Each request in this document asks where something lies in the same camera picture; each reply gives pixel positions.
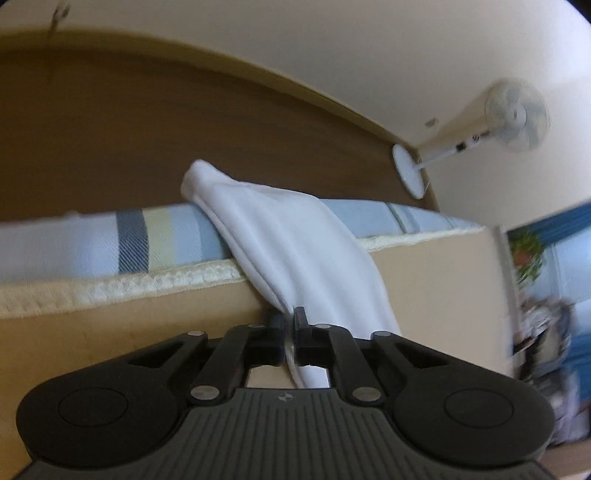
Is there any potted green plant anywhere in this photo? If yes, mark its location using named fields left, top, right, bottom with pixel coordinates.
left=507, top=228, right=546, bottom=286

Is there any window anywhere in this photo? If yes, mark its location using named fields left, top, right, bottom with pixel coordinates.
left=542, top=237, right=591, bottom=308

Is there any white garment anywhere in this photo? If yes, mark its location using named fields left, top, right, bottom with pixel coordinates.
left=180, top=159, right=403, bottom=391

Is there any striped blue mattress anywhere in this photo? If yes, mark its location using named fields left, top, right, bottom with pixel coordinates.
left=0, top=199, right=488, bottom=320

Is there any pile of dark clothes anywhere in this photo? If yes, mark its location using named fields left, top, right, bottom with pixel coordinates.
left=512, top=295, right=580, bottom=444

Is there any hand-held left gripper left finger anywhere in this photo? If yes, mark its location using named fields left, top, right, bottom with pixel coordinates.
left=128, top=308, right=287, bottom=408

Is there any tan bed mat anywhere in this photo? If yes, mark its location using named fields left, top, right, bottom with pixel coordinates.
left=0, top=225, right=517, bottom=480

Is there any blue curtain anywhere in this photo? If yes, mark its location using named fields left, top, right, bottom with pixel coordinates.
left=505, top=200, right=591, bottom=247

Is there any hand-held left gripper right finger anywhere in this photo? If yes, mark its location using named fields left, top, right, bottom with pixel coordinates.
left=293, top=306, right=457, bottom=408

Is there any white standing fan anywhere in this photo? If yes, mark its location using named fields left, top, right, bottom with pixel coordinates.
left=391, top=79, right=553, bottom=200

